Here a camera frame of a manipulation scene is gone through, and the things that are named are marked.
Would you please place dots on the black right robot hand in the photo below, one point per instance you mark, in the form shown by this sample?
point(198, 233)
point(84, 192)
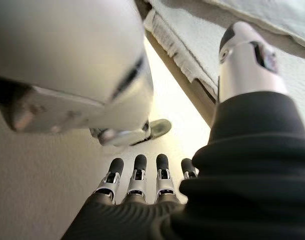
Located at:
point(242, 175)

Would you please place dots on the brown upholstered bed frame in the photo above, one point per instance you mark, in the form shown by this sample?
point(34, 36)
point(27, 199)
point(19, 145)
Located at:
point(187, 85)

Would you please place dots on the white fringed throw blanket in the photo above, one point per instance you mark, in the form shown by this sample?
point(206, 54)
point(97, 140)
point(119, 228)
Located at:
point(197, 37)

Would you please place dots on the beige bedspread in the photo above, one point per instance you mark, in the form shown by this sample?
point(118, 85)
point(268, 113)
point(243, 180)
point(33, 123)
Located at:
point(267, 30)

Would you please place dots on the white duvet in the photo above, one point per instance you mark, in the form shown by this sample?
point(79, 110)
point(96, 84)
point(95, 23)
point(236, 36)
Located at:
point(287, 12)

